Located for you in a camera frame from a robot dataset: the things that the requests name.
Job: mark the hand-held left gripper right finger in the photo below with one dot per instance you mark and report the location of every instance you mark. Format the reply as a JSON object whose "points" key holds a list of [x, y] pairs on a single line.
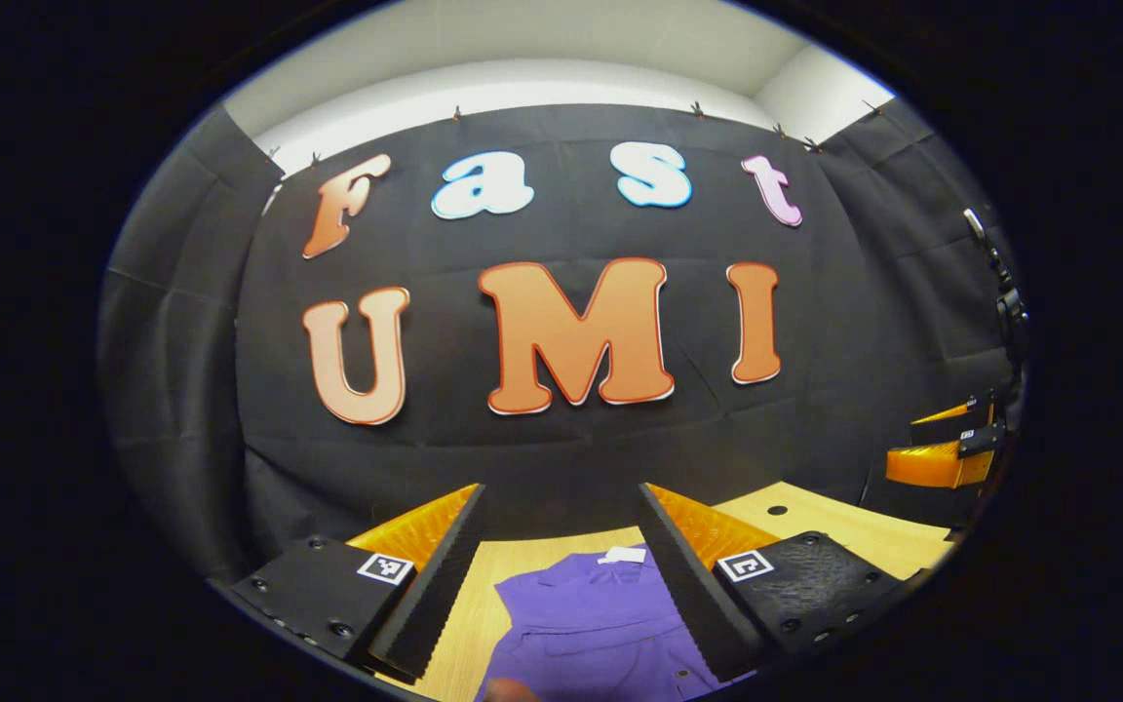
{"points": [[683, 585]]}

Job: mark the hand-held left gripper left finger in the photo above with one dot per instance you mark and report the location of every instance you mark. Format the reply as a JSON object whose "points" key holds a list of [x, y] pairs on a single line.
{"points": [[437, 585]]}

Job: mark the purple button shirt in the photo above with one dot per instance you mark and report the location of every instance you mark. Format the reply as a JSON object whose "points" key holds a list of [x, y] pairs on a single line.
{"points": [[591, 634]]}

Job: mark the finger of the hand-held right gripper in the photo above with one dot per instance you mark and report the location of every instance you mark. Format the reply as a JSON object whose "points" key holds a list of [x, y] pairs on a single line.
{"points": [[951, 424], [932, 466]]}

